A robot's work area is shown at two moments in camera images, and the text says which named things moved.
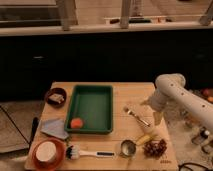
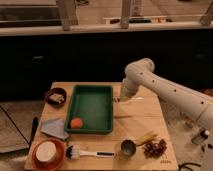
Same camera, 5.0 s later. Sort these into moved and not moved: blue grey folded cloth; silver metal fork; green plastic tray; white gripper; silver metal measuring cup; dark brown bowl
Moved: white gripper; silver metal fork
Not moved: silver metal measuring cup; blue grey folded cloth; green plastic tray; dark brown bowl
